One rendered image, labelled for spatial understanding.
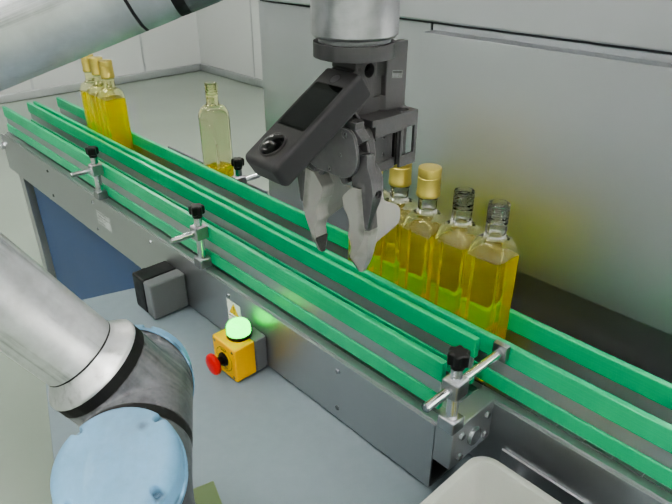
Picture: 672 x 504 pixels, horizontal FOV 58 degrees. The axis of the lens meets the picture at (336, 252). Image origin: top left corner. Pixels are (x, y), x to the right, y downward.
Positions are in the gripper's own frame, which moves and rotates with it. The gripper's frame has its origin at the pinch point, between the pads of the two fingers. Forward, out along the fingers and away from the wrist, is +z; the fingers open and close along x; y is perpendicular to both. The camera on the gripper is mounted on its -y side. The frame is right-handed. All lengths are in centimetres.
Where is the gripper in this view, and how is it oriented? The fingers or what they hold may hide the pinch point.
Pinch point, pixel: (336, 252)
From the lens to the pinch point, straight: 60.1
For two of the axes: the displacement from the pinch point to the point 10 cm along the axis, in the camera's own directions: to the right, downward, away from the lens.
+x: -6.8, -3.5, 6.4
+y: 7.3, -3.3, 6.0
